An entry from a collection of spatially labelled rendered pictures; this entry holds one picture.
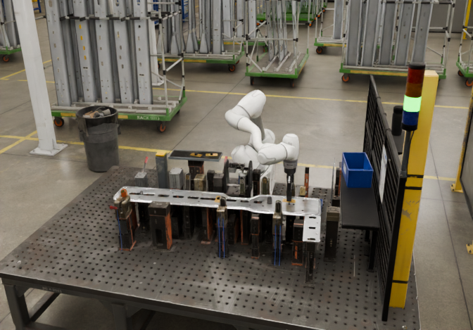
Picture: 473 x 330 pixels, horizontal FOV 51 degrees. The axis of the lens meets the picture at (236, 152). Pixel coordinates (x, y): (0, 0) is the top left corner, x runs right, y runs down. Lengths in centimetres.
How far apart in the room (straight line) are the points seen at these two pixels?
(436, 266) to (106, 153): 381
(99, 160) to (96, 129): 40
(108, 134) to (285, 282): 356
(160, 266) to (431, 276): 231
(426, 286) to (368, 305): 147
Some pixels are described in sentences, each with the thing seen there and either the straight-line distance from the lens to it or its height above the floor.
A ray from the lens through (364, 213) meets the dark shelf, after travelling 311.
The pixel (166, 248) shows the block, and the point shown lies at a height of 73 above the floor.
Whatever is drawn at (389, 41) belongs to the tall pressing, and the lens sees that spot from 1007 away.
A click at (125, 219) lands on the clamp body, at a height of 94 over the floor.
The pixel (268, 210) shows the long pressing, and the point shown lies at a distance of 314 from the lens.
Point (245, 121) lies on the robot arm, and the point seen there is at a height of 145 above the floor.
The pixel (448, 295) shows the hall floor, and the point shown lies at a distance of 432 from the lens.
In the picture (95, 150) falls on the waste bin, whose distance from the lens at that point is 609.
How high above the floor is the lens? 257
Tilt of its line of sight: 23 degrees down
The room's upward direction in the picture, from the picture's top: 1 degrees counter-clockwise
